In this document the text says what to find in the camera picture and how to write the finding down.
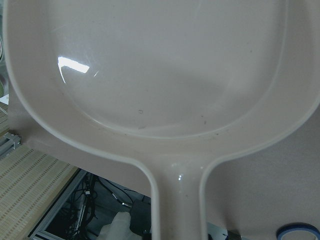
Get beige plastic dustpan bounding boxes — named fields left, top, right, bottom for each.
left=1, top=0, right=320, bottom=240

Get blue tape roll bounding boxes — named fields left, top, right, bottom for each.
left=276, top=222, right=320, bottom=240

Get pink plastic bin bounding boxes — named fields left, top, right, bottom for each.
left=7, top=0, right=320, bottom=240

